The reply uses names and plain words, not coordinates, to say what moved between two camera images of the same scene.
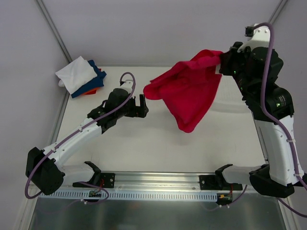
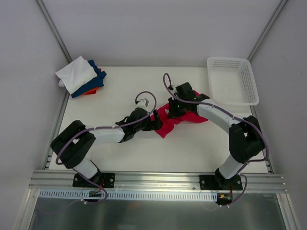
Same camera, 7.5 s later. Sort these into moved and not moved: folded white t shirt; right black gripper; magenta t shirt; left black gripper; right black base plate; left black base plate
Moved: right black gripper; magenta t shirt; left black gripper
Not moved: folded white t shirt; left black base plate; right black base plate
